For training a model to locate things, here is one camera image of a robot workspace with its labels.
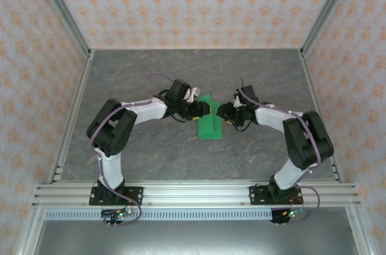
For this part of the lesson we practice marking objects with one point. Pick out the green paper sheet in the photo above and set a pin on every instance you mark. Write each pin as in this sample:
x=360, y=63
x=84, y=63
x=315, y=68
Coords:
x=208, y=130

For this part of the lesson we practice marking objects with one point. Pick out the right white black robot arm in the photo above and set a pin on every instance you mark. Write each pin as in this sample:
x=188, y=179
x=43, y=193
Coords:
x=289, y=173

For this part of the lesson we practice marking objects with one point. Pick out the grey metal shelf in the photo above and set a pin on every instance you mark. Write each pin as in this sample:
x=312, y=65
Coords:
x=193, y=240

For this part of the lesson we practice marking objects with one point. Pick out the aluminium side rail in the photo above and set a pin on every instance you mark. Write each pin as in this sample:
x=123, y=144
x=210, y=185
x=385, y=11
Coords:
x=72, y=116
x=310, y=80

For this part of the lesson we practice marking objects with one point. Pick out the long aluminium mounting rail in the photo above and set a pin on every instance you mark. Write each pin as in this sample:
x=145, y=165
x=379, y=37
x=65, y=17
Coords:
x=196, y=193

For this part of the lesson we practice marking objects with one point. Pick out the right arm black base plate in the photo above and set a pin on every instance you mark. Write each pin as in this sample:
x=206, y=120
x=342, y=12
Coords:
x=257, y=196

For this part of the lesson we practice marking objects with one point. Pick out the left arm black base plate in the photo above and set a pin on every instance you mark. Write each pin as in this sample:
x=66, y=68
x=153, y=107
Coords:
x=135, y=196

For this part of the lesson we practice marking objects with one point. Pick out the aluminium frame post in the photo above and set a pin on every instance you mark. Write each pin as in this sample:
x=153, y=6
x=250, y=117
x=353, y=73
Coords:
x=64, y=11
x=325, y=11

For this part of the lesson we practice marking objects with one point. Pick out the aluminium frame leg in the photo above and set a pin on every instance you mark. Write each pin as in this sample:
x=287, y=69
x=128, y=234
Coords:
x=359, y=234
x=31, y=234

